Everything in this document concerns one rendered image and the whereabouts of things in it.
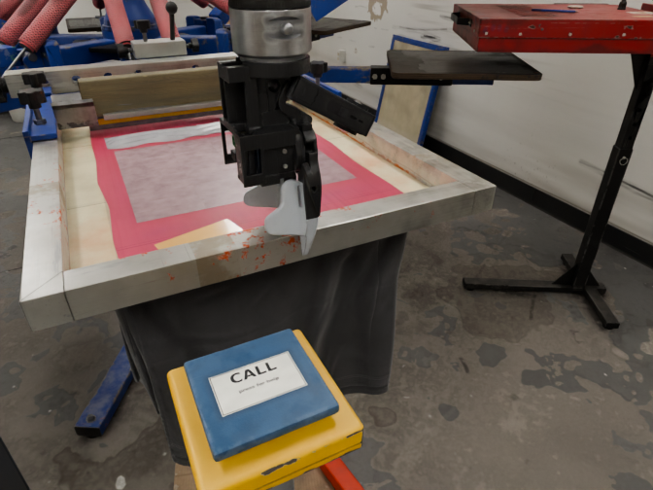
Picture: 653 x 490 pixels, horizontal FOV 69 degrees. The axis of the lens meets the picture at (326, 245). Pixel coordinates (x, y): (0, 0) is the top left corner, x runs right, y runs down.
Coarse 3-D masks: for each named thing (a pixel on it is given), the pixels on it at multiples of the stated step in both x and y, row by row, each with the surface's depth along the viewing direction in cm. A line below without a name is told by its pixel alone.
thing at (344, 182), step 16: (320, 144) 90; (320, 160) 83; (336, 160) 83; (352, 160) 83; (336, 176) 78; (352, 176) 78; (368, 176) 78; (336, 192) 72; (352, 192) 72; (368, 192) 72; (384, 192) 72; (400, 192) 72; (272, 208) 68; (336, 208) 68
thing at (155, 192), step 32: (128, 128) 98; (160, 128) 98; (96, 160) 83; (128, 160) 83; (160, 160) 83; (192, 160) 83; (128, 192) 72; (160, 192) 72; (192, 192) 72; (224, 192) 72; (128, 224) 64; (160, 224) 64; (192, 224) 64; (256, 224) 64; (128, 256) 57
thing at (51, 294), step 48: (48, 144) 80; (384, 144) 83; (48, 192) 64; (432, 192) 64; (480, 192) 65; (48, 240) 54; (240, 240) 54; (288, 240) 55; (336, 240) 58; (48, 288) 46; (96, 288) 47; (144, 288) 49; (192, 288) 52
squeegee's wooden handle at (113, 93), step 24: (144, 72) 96; (168, 72) 96; (192, 72) 98; (216, 72) 100; (96, 96) 92; (120, 96) 94; (144, 96) 96; (168, 96) 98; (192, 96) 100; (216, 96) 102
